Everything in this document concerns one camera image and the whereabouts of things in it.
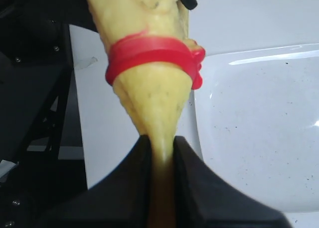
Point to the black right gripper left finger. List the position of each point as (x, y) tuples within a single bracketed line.
[(120, 200)]

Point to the yellow rubber chicken toy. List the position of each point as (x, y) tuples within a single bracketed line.
[(153, 66)]

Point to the white square plate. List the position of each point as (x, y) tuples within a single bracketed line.
[(257, 116)]

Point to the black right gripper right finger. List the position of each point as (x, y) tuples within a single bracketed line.
[(204, 200)]

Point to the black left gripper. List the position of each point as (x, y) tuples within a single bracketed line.
[(34, 90)]

